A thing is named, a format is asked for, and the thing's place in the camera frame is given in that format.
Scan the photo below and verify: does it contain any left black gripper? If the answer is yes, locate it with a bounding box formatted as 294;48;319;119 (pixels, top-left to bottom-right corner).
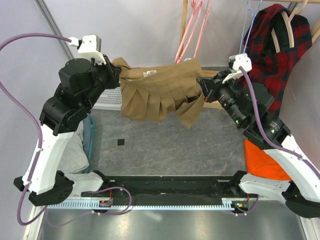
84;54;122;110

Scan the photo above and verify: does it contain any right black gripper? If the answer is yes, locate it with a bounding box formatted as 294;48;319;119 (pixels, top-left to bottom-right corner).
198;68;247;127

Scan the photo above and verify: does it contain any tan brown garment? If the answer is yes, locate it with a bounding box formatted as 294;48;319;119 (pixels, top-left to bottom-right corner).
112;57;204;128

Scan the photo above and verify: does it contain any thin pink wire hanger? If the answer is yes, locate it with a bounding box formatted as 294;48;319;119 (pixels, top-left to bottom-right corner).
193;0;212;58

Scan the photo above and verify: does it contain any red plaid skirt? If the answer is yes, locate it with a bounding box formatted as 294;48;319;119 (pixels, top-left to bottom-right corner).
243;4;313;116

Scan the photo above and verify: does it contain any beige wooden hanger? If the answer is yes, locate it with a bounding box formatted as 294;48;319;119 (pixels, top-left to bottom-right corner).
271;0;308;53

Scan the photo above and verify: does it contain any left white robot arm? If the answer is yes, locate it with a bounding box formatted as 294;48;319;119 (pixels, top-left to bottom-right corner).
13;54;121;207

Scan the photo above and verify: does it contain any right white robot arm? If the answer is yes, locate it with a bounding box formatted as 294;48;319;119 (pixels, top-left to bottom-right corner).
196;70;320;219

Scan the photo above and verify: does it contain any thick pink plastic hanger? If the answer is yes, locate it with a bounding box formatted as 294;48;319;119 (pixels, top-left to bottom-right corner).
174;0;203;64

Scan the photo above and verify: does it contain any wooden clothes rack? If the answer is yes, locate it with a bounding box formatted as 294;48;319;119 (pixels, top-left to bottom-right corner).
178;0;320;111

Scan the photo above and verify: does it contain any white plastic basket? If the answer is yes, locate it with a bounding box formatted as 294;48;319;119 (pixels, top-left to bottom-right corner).
93;87;122;111

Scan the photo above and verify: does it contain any small black square marker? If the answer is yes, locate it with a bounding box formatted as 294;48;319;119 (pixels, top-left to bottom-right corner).
117;138;125;146

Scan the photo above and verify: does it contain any grey t-shirt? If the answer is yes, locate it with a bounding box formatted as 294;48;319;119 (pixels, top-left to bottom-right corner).
58;121;89;174

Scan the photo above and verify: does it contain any orange garment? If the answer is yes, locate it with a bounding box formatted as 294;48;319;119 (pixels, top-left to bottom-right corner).
244;139;292;181

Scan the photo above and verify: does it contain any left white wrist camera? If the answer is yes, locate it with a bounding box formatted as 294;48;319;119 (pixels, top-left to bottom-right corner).
68;34;106;65

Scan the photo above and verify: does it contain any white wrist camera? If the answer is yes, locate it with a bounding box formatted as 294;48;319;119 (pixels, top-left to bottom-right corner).
222;53;252;84
68;34;106;65

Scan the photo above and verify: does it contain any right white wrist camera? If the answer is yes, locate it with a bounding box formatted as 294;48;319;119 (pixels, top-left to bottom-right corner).
222;53;252;84

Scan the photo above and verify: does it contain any light blue wire hanger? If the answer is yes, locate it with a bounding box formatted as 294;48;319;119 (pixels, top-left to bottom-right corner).
239;0;263;54

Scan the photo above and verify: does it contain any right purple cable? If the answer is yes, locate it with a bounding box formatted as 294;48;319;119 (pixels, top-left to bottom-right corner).
238;65;320;176

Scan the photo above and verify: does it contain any slotted white cable duct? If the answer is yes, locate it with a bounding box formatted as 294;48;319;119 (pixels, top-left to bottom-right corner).
47;198;246;211

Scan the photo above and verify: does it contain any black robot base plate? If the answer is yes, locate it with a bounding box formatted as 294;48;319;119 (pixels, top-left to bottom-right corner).
81;171;257;205

